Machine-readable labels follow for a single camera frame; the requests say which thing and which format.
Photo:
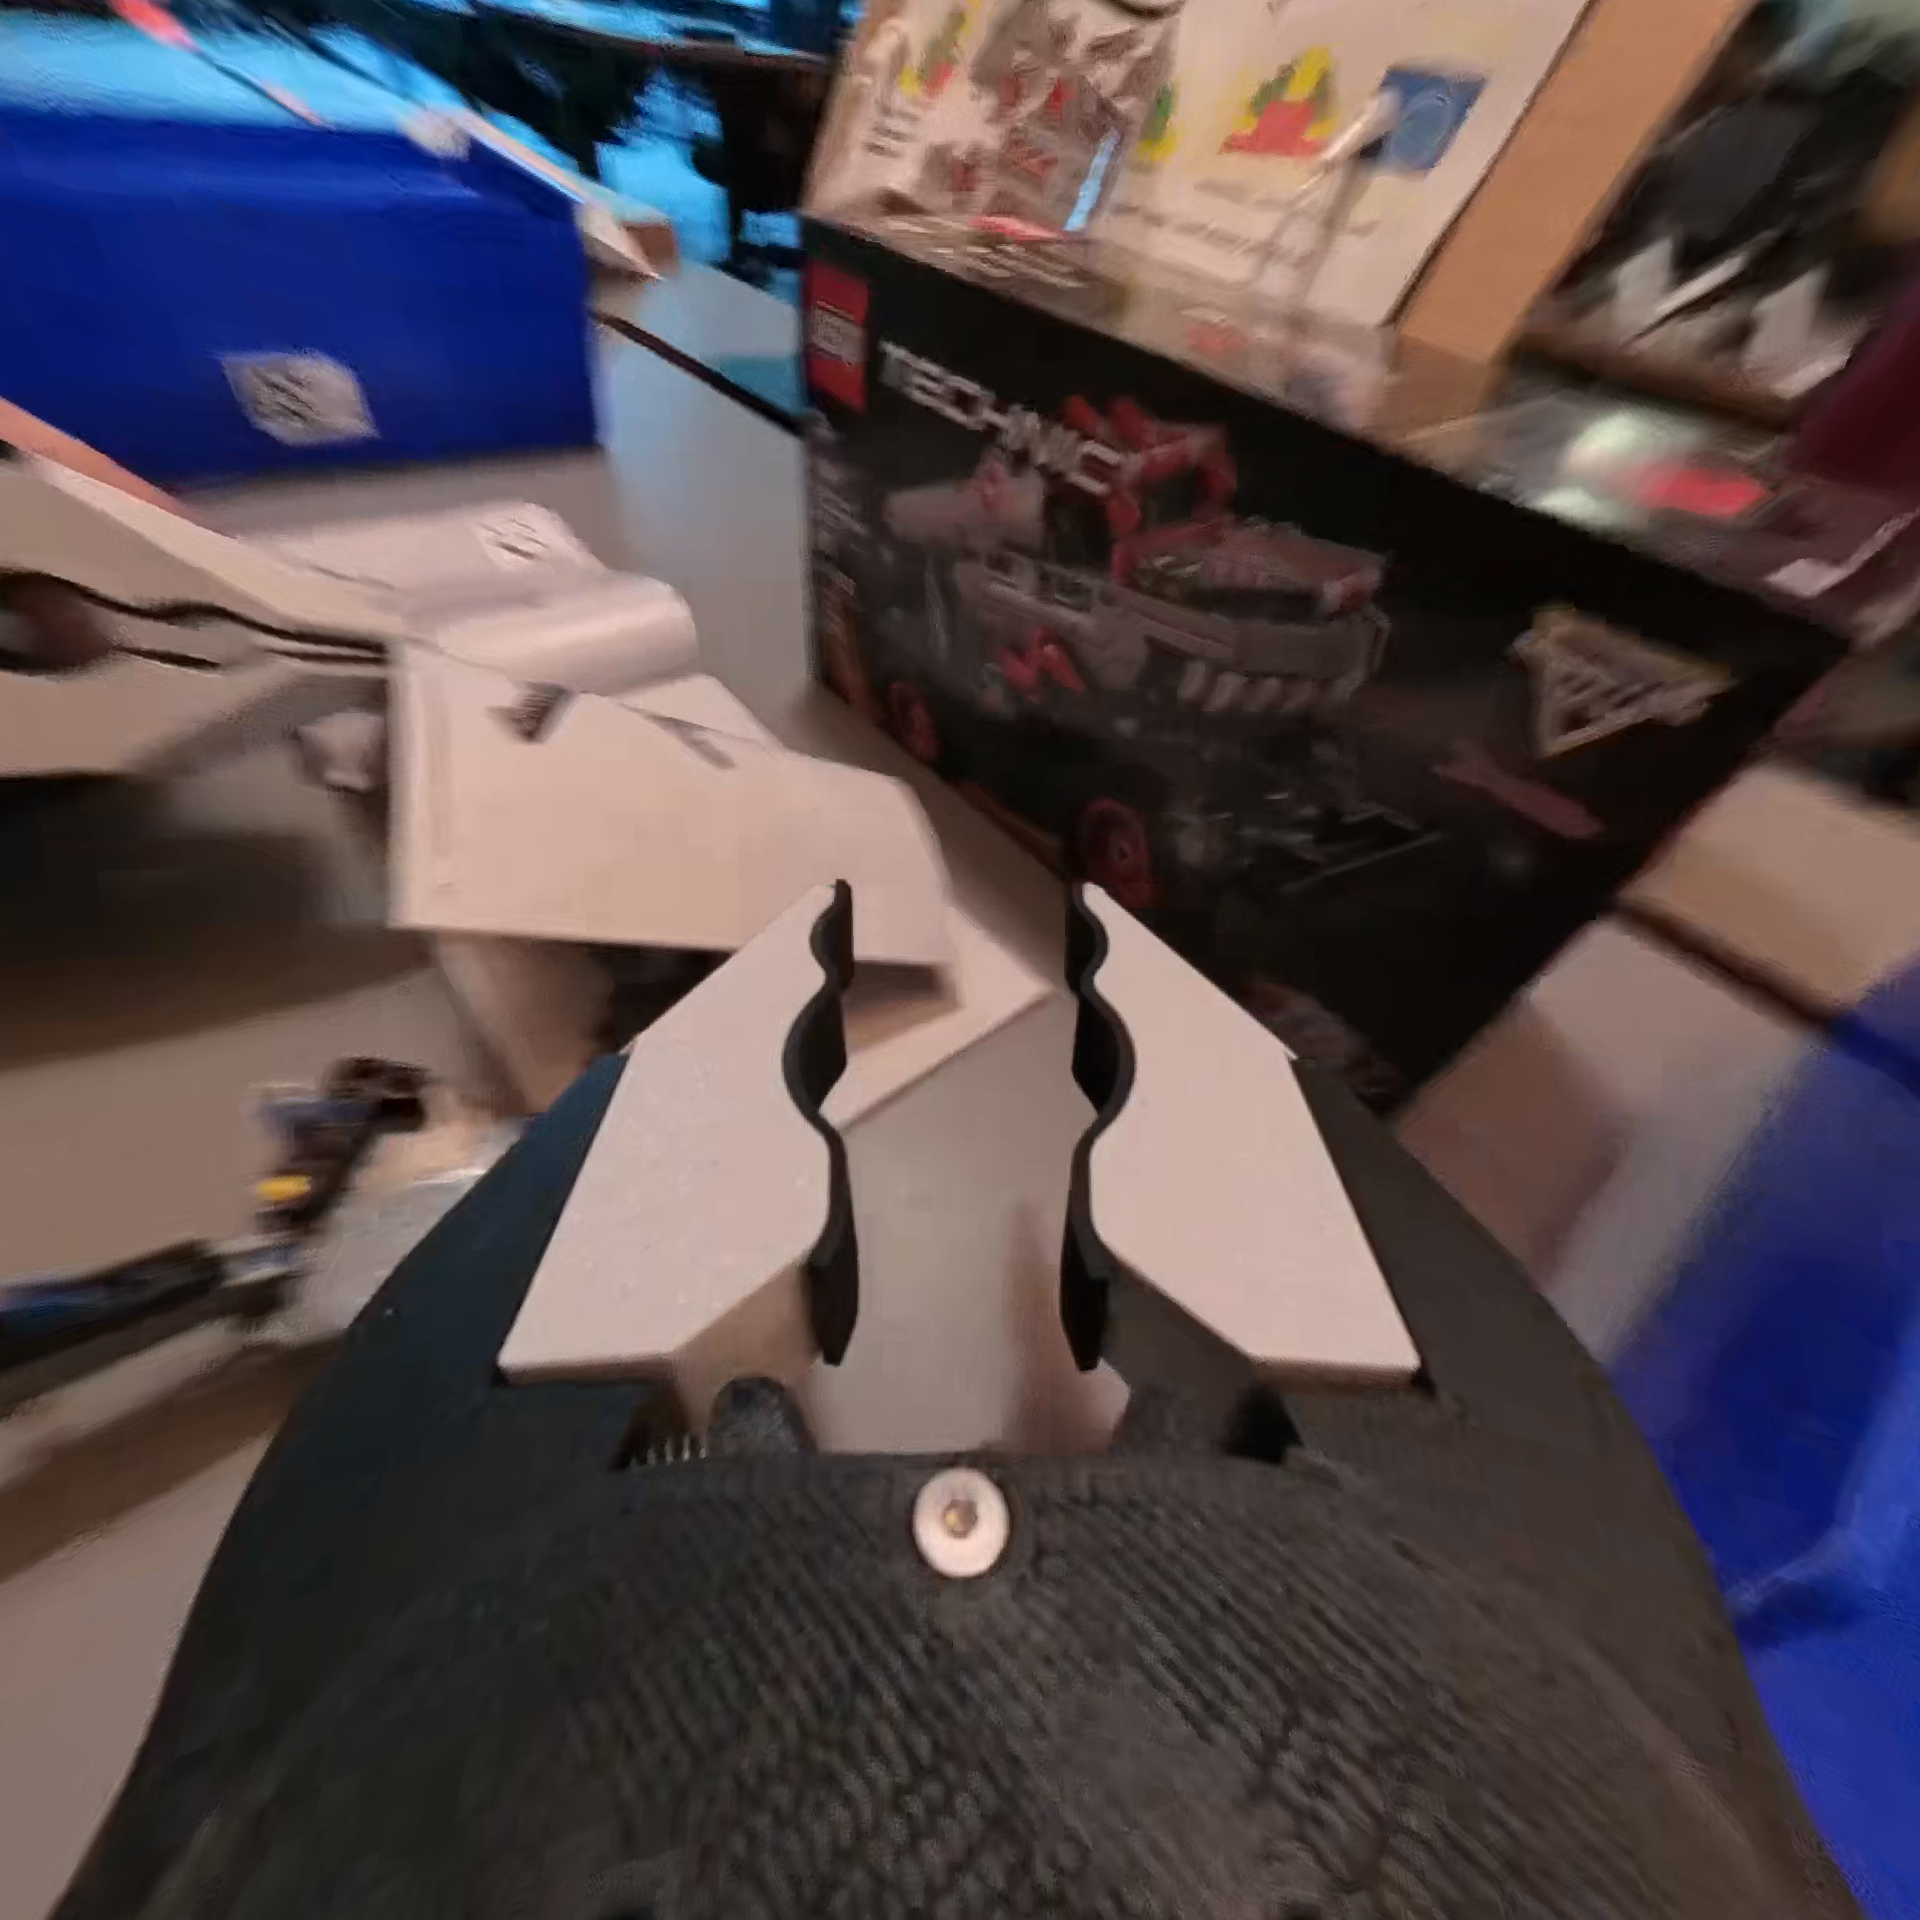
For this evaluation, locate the white peg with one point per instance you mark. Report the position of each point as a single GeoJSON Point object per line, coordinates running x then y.
{"type": "Point", "coordinates": [1359, 135]}

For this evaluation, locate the printed instruction sheet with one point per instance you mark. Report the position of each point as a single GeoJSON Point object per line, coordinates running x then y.
{"type": "Point", "coordinates": [1202, 194]}

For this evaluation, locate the dark toy brick assembly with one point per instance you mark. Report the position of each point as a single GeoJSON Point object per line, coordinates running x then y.
{"type": "Point", "coordinates": [323, 1119]}

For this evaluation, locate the white instruction booklet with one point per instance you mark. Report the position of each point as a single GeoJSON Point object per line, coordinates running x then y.
{"type": "Point", "coordinates": [629, 810]}

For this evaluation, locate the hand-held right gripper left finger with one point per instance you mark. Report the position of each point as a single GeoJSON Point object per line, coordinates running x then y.
{"type": "Point", "coordinates": [675, 1200]}

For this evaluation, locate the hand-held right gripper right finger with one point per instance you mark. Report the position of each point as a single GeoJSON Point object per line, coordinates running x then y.
{"type": "Point", "coordinates": [1245, 1200]}

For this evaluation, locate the brown cardboard board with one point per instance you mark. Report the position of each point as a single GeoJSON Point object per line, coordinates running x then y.
{"type": "Point", "coordinates": [1561, 194]}

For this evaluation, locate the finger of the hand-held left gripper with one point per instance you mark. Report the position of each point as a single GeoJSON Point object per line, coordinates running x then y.
{"type": "Point", "coordinates": [150, 720]}
{"type": "Point", "coordinates": [150, 562]}

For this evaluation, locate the black toy truck set box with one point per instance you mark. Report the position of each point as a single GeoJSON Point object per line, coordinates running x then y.
{"type": "Point", "coordinates": [1350, 720]}

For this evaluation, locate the maroon cylinder bottle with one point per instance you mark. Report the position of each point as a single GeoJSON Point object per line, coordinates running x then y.
{"type": "Point", "coordinates": [1875, 404]}

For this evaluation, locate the blue plastic bin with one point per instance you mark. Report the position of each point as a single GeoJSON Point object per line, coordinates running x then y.
{"type": "Point", "coordinates": [1801, 1348]}
{"type": "Point", "coordinates": [225, 255]}

